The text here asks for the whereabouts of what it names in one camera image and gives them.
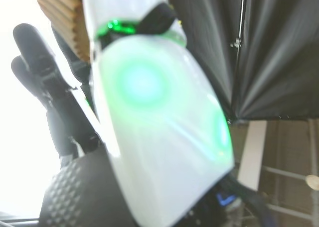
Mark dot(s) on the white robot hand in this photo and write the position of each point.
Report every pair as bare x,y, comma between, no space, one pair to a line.
162,127

